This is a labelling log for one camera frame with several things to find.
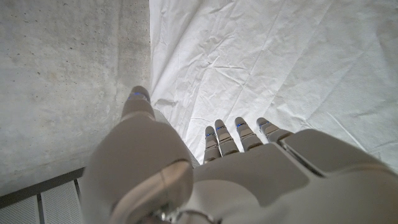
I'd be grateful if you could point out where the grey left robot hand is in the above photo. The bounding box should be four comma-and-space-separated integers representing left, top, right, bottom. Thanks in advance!
79, 85, 398, 224

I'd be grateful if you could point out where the white cloth backdrop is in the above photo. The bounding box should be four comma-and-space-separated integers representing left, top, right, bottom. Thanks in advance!
148, 0, 398, 175

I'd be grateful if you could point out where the grey perforated partition panel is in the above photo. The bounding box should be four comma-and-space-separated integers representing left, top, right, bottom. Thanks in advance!
0, 167, 86, 224

